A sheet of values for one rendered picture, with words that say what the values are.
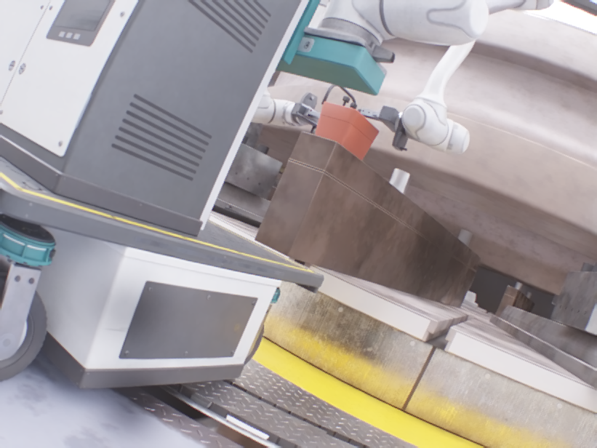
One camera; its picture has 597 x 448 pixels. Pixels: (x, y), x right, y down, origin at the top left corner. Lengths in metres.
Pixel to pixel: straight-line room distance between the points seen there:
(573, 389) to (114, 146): 1.42
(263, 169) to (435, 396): 1.67
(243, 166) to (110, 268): 2.07
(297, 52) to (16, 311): 0.83
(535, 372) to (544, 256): 5.11
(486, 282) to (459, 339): 6.49
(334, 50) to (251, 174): 1.72
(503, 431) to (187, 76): 1.36
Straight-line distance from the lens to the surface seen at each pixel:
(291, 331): 1.79
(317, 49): 1.19
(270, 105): 2.04
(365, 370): 1.68
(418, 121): 1.46
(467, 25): 1.12
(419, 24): 1.14
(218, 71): 0.87
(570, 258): 6.61
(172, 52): 0.79
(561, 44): 2.45
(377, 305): 1.64
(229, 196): 2.86
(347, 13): 1.22
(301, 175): 1.62
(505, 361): 1.60
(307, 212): 1.58
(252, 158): 2.79
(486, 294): 8.08
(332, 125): 1.67
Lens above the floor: 0.42
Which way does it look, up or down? 1 degrees up
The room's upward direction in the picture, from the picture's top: 23 degrees clockwise
